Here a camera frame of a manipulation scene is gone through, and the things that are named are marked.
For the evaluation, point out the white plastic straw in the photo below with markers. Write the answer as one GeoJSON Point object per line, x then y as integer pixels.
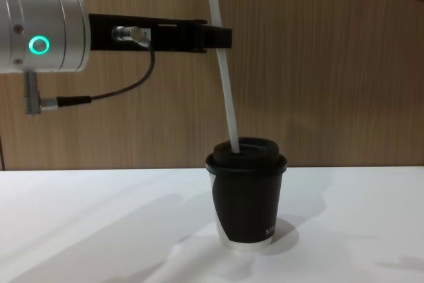
{"type": "Point", "coordinates": [225, 81]}

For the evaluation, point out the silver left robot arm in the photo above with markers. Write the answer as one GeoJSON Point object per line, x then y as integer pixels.
{"type": "Point", "coordinates": [49, 31]}

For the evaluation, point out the white table cloth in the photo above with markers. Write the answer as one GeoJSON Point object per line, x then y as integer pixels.
{"type": "Point", "coordinates": [99, 230]}

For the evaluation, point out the black plastic cup lid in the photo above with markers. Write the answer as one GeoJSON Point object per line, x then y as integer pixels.
{"type": "Point", "coordinates": [251, 160]}

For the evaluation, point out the black paper cup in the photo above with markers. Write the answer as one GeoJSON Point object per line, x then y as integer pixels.
{"type": "Point", "coordinates": [248, 210]}

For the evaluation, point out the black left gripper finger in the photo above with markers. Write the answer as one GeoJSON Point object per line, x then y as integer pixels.
{"type": "Point", "coordinates": [215, 37]}

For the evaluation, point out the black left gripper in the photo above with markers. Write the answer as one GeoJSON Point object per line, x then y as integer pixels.
{"type": "Point", "coordinates": [102, 32]}

